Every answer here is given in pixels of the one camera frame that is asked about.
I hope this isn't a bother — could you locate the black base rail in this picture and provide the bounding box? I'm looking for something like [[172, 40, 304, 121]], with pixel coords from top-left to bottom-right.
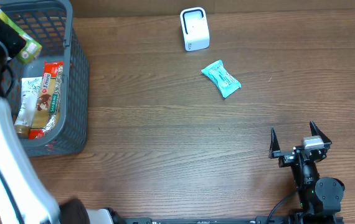
[[113, 216, 344, 224]]

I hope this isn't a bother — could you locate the white barcode scanner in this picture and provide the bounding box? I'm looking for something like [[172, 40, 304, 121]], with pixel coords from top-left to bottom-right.
[[180, 7, 210, 52]]

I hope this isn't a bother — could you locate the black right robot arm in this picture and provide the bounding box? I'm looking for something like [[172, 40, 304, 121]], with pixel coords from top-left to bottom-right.
[[265, 121, 345, 223]]

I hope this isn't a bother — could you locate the San Remo spaghetti pack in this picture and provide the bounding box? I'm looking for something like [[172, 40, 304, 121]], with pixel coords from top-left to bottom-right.
[[29, 61, 64, 139]]

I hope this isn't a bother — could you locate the teal wet wipes pack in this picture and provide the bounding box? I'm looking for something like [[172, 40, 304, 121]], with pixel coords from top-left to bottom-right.
[[201, 60, 242, 98]]

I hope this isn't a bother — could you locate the white bamboo tube bottle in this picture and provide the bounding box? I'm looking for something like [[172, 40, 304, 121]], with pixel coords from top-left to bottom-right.
[[14, 77, 42, 138]]

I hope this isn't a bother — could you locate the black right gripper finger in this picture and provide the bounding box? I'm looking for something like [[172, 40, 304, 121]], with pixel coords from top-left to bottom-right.
[[310, 121, 332, 145], [268, 127, 281, 158]]

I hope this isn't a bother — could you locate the green tea drink carton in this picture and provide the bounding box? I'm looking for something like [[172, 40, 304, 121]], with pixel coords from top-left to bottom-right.
[[0, 8, 42, 64]]

